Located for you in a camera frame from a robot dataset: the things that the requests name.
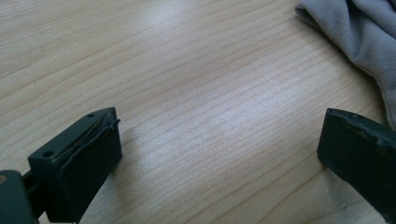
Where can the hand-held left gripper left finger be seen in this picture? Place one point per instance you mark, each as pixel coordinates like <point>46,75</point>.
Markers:
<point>77,161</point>

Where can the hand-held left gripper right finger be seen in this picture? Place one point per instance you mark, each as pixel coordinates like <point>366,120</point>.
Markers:
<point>361,149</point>

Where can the grey cloth garment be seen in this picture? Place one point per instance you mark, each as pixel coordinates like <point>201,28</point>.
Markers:
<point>367,34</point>

